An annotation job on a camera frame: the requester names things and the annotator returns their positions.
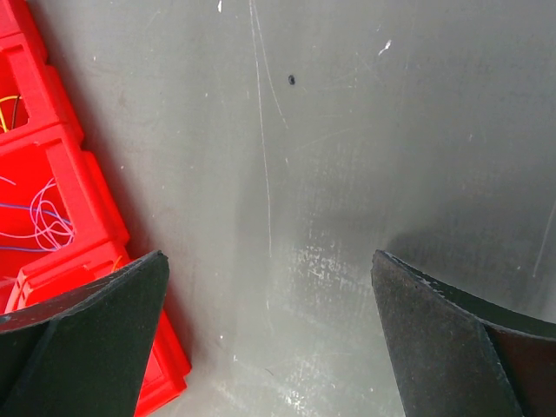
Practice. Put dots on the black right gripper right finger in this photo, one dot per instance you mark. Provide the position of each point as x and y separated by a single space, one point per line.
455 354

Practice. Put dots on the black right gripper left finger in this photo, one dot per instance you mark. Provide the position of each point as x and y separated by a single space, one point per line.
84 352

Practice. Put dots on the red compartment tray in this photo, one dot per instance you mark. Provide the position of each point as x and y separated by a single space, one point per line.
60 227

